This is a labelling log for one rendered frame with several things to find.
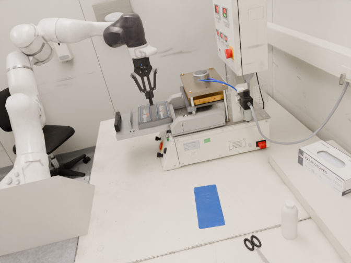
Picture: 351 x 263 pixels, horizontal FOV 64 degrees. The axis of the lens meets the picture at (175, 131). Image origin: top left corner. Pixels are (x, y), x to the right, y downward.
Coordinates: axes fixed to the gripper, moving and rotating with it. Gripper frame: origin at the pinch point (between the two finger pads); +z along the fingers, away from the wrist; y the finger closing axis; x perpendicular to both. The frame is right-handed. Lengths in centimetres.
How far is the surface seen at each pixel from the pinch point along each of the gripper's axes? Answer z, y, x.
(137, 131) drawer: 10.7, 8.9, 11.0
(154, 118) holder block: 7.9, -0.3, 6.6
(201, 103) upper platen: 3.9, -22.9, 9.8
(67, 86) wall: 28, 84, -139
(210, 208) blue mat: 32, -16, 46
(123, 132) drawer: 10.4, 15.7, 9.2
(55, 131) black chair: 57, 100, -109
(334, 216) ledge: 28, -55, 65
